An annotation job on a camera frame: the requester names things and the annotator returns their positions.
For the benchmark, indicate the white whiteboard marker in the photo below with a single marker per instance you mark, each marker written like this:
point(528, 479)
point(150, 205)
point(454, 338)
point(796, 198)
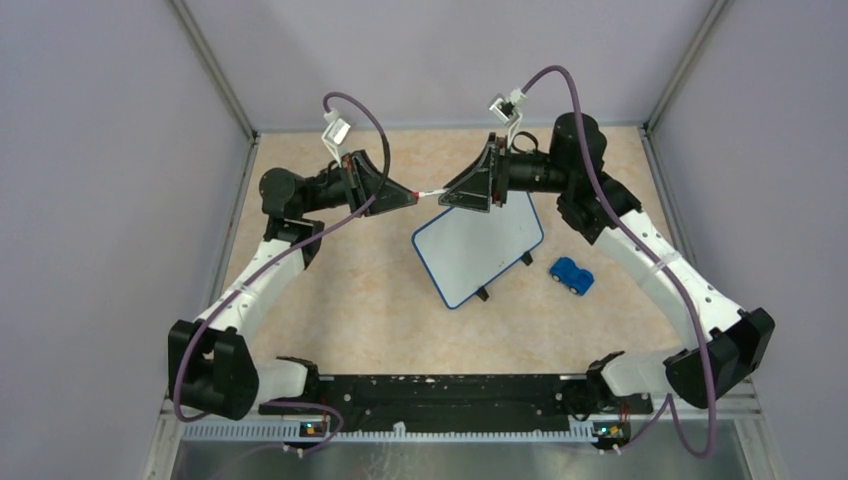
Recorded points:
point(428, 193)

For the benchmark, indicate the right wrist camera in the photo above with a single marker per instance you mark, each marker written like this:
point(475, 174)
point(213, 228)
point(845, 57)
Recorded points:
point(508, 110)

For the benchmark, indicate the metal whiteboard stand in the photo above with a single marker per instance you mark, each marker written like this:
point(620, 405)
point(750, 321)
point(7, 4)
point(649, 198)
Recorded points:
point(526, 258)

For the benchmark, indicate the right aluminium frame post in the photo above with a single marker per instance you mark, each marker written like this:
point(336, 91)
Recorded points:
point(688, 62)

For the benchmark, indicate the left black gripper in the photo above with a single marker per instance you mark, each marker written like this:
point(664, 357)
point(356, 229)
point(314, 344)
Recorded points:
point(391, 197)

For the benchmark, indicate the blue framed whiteboard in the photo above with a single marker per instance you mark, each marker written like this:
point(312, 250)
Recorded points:
point(463, 250)

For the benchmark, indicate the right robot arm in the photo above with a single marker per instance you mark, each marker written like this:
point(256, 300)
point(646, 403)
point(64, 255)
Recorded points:
point(722, 343)

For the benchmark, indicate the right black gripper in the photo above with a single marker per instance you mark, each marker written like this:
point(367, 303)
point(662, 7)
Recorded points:
point(487, 178)

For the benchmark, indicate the aluminium frame post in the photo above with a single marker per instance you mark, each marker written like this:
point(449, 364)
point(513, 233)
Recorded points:
point(211, 66)
point(688, 62)

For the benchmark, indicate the blue toy car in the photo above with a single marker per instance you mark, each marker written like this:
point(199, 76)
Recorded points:
point(576, 279)

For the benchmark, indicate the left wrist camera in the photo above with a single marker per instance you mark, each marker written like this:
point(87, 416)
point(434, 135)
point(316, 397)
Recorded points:
point(335, 133)

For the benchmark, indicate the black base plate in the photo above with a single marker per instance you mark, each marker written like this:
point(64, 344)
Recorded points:
point(462, 404)

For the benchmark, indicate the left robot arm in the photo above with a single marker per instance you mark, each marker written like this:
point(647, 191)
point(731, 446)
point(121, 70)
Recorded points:
point(211, 368)

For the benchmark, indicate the white slotted cable duct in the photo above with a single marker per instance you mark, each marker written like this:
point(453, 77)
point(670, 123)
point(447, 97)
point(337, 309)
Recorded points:
point(289, 431)

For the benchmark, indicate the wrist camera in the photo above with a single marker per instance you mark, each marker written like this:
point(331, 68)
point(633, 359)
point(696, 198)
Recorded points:
point(335, 133)
point(508, 110)

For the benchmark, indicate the left aluminium frame post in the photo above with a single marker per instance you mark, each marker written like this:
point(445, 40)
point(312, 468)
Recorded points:
point(211, 66)

